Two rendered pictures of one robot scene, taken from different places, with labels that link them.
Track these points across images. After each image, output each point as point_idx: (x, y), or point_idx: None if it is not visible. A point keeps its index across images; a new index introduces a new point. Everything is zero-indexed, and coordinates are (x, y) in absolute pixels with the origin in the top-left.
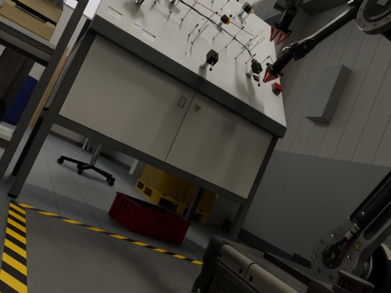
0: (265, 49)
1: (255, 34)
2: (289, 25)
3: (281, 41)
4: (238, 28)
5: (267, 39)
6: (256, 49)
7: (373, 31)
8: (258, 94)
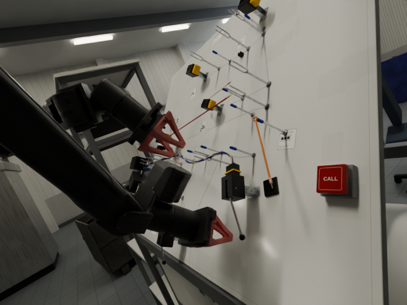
0: (322, 29)
1: (295, 14)
2: (129, 121)
3: (171, 143)
4: (255, 60)
5: None
6: (290, 68)
7: None
8: (271, 245)
